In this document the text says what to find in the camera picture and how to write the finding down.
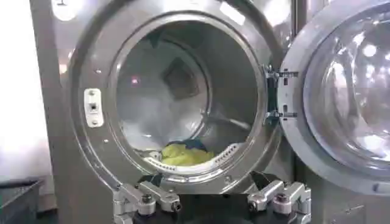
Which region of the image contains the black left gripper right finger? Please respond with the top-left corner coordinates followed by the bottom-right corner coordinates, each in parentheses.
top-left (247, 172), bottom-right (312, 224)

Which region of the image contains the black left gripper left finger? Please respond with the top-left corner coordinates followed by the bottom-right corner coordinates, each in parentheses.
top-left (112, 173), bottom-right (182, 224)

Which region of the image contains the grey dryer machine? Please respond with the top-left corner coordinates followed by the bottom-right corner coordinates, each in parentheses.
top-left (29, 0), bottom-right (390, 224)

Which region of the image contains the yellow-green garment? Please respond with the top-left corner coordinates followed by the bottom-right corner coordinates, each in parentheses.
top-left (161, 143), bottom-right (215, 167)

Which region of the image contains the white garment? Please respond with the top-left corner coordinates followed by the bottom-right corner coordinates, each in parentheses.
top-left (116, 86), bottom-right (205, 152)

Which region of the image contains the dark blue garment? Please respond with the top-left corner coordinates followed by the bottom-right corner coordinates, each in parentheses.
top-left (171, 139), bottom-right (208, 152)

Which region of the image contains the white door latch plate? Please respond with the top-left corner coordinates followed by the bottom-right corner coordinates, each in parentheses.
top-left (83, 88), bottom-right (105, 128)

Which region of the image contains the round glass dryer door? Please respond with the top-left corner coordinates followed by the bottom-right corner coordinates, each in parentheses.
top-left (276, 0), bottom-right (390, 197)

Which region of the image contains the dark laundry basket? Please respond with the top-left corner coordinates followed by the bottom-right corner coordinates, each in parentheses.
top-left (0, 178), bottom-right (45, 224)

